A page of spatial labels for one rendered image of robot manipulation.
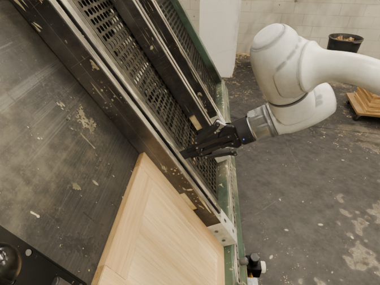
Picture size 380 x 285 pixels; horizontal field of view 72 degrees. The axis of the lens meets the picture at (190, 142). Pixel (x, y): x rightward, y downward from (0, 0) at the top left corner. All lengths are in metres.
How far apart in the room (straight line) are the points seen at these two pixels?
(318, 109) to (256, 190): 1.85
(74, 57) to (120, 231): 0.38
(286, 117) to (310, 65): 0.16
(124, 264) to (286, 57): 0.50
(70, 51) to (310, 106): 0.55
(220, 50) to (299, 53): 4.00
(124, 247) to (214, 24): 4.12
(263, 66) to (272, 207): 1.90
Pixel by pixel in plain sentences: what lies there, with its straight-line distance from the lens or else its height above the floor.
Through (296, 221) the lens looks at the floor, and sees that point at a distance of 2.35.
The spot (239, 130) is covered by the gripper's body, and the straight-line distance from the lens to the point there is 0.71.
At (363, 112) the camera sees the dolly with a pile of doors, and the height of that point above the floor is 0.13.
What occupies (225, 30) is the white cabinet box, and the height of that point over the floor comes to 0.75.
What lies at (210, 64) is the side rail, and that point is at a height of 1.05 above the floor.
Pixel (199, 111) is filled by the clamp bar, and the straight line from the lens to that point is 1.16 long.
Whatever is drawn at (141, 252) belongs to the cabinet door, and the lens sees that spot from 0.60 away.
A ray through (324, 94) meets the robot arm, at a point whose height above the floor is 1.48.
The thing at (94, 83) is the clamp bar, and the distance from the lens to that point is 0.65.
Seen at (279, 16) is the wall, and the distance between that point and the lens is 5.83.
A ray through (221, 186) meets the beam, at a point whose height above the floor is 0.89.
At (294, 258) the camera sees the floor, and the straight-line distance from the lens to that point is 2.14.
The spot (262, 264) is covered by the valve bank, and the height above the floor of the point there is 0.74.
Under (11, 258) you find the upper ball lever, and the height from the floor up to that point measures 1.56.
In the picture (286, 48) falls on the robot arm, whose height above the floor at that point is 1.60.
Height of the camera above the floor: 1.75
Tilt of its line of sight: 36 degrees down
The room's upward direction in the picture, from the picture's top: straight up
